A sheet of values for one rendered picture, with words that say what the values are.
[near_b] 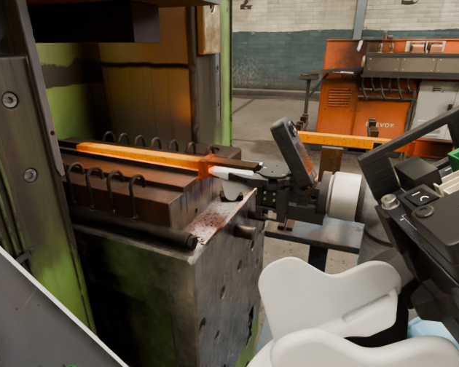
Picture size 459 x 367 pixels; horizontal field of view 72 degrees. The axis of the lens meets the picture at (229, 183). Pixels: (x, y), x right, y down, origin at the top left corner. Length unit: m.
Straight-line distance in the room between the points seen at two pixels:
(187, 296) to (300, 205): 0.24
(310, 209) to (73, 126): 0.70
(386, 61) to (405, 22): 4.31
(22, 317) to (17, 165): 0.30
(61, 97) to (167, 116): 0.28
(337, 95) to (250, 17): 4.66
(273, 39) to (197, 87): 7.30
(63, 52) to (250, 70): 7.40
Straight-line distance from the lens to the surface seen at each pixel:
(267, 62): 8.13
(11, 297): 0.22
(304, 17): 8.03
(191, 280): 0.51
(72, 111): 0.99
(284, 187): 0.52
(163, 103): 0.89
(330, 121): 4.02
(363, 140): 0.86
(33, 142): 0.50
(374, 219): 0.52
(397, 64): 3.84
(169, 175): 0.59
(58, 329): 0.23
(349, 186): 0.51
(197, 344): 0.61
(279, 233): 0.92
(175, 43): 0.85
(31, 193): 0.51
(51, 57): 0.96
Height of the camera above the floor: 1.21
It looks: 24 degrees down
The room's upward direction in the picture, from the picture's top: straight up
